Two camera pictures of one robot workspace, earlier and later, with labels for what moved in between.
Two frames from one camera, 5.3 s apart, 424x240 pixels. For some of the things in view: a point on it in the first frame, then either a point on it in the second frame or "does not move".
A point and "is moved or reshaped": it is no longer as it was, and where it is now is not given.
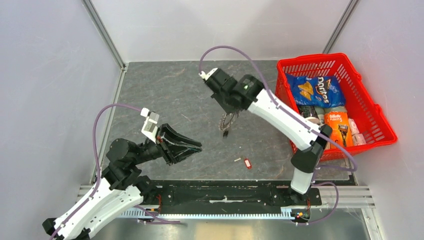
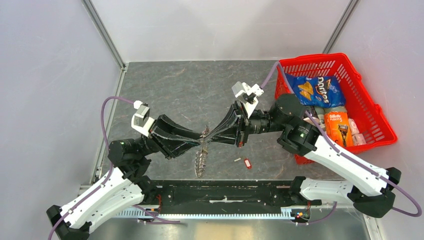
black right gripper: (228, 110) -> (231, 136)
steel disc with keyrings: (225, 128) is moved or reshaped
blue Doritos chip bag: (322, 91) does not move
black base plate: (275, 194) does not move
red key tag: (247, 163) does not move
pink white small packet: (358, 138) does not move
